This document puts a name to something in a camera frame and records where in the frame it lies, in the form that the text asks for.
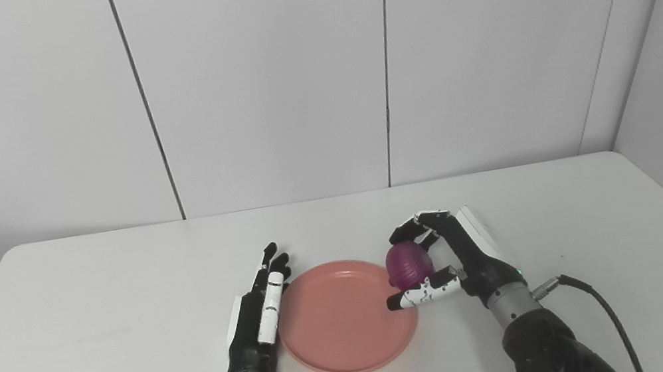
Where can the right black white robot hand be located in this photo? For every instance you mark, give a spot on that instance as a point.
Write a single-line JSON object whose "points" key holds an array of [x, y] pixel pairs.
{"points": [[461, 258]]}

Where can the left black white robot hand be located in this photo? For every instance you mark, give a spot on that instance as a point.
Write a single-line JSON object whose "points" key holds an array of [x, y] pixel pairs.
{"points": [[260, 322]]}

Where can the pink round plate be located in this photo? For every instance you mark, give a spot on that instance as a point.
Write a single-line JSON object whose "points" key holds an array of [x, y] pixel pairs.
{"points": [[344, 322]]}

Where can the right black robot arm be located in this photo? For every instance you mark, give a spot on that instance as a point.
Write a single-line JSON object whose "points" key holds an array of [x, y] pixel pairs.
{"points": [[547, 345]]}

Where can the purple red onion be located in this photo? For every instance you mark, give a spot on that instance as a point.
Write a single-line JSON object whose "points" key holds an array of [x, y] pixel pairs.
{"points": [[409, 263]]}

